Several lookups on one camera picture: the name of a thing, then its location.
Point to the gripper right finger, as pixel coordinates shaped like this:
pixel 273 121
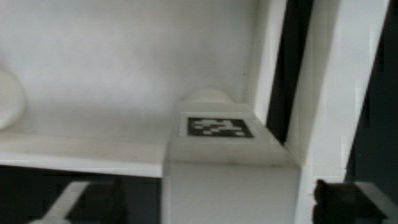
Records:
pixel 353 203

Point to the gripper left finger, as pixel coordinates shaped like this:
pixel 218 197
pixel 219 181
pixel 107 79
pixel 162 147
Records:
pixel 90 204

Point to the white square table top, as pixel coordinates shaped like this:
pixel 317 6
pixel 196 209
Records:
pixel 104 60

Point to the white u-shaped obstacle fence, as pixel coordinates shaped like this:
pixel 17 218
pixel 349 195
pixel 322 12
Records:
pixel 344 38

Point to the white table leg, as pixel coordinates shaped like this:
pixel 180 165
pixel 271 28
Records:
pixel 230 172

